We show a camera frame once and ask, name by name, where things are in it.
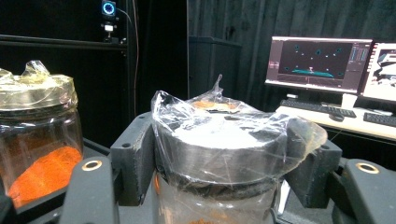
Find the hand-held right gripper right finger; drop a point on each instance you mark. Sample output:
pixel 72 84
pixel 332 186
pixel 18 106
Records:
pixel 311 168

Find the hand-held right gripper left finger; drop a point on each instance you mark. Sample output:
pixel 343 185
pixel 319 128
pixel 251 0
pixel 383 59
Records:
pixel 132 161

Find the gold-lid glass jar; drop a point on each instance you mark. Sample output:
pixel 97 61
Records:
pixel 40 124

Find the black computer mouse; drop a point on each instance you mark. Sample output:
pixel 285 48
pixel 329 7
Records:
pixel 336 117

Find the light wooden desk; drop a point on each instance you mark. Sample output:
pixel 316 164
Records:
pixel 351 124

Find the black keyboard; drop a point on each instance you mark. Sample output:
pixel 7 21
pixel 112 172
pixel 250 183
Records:
pixel 379 119
pixel 317 108

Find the wide monitor with dark screen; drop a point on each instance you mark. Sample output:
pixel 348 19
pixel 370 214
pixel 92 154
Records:
pixel 317 62

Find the monitor with white screen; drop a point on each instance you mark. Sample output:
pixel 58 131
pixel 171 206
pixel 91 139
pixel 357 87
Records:
pixel 381 74

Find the black cabinet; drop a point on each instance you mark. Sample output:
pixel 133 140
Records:
pixel 211 68

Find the dark curtain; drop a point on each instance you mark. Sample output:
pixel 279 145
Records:
pixel 249 18

